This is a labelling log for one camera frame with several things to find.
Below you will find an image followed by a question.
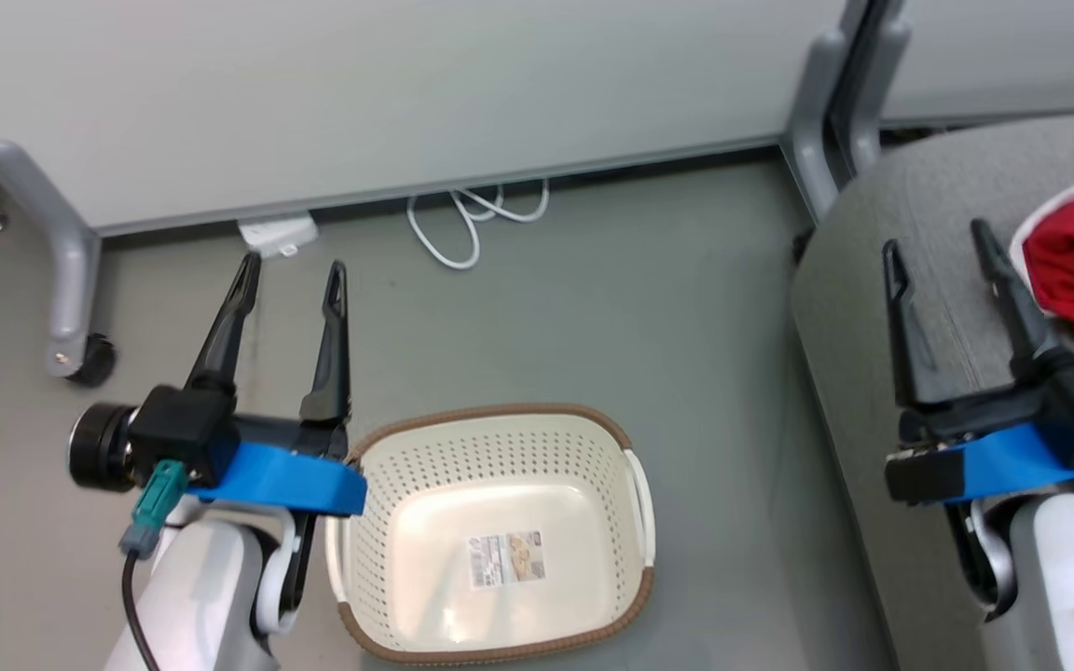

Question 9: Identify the grey fabric sofa seat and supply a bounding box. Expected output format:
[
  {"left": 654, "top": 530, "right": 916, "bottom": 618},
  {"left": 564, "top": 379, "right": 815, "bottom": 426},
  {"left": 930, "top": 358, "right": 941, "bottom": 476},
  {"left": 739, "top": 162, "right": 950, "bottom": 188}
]
[{"left": 791, "top": 112, "right": 1074, "bottom": 671}]

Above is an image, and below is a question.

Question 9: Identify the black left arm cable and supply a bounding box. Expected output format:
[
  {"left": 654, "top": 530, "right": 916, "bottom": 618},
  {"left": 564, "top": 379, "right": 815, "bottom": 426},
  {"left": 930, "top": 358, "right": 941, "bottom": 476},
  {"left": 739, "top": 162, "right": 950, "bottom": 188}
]
[{"left": 119, "top": 459, "right": 190, "bottom": 671}]

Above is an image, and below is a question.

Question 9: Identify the grey partition leg with caster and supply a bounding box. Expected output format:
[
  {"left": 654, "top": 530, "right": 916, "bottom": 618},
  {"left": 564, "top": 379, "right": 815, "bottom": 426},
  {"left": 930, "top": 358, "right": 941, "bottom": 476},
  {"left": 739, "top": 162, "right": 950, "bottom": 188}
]
[{"left": 0, "top": 140, "right": 104, "bottom": 378}]

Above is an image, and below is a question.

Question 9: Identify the white power adapter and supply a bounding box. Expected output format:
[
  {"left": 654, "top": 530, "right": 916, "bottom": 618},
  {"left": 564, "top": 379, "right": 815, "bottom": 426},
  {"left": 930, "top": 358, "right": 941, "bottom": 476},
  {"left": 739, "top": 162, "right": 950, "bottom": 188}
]
[{"left": 239, "top": 214, "right": 319, "bottom": 259}]

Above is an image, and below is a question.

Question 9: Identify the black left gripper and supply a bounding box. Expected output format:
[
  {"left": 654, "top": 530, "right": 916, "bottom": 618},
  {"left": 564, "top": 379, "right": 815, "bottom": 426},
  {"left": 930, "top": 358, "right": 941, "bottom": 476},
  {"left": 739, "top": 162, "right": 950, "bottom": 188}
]
[{"left": 68, "top": 252, "right": 353, "bottom": 493}]

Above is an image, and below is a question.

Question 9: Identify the cream perforated laundry basket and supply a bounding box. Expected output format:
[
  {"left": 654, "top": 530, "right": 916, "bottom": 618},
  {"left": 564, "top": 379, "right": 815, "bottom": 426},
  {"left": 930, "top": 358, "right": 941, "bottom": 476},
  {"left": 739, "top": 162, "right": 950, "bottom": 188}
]
[{"left": 324, "top": 403, "right": 657, "bottom": 664}]

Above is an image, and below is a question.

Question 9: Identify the narrow white partition panel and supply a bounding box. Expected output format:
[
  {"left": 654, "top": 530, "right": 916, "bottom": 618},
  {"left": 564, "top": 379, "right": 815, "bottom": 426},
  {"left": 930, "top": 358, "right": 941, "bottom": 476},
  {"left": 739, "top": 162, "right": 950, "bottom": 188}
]
[{"left": 877, "top": 0, "right": 1074, "bottom": 128}]

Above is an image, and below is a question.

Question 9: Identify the paper label in basket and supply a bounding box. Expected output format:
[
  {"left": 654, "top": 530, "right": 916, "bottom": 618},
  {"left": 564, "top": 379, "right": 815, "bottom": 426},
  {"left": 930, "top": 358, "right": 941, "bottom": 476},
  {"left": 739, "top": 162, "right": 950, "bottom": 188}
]
[{"left": 467, "top": 530, "right": 547, "bottom": 591}]

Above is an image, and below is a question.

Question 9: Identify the black caster wheel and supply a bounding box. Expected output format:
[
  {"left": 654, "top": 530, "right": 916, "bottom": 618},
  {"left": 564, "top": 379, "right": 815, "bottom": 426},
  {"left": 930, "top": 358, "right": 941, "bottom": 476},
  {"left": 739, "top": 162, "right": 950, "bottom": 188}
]
[{"left": 66, "top": 334, "right": 118, "bottom": 389}]

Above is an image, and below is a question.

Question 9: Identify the coiled white cable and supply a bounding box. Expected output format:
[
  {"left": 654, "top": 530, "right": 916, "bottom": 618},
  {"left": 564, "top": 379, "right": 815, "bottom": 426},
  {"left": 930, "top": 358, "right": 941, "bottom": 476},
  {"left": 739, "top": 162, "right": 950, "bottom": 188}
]
[{"left": 406, "top": 179, "right": 552, "bottom": 271}]

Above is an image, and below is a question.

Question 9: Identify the wide white partition panel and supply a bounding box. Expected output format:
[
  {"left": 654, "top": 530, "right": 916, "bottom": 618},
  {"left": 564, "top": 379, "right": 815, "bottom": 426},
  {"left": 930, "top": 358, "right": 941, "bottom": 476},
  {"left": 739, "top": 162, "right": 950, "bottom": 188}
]
[{"left": 0, "top": 0, "right": 869, "bottom": 236}]

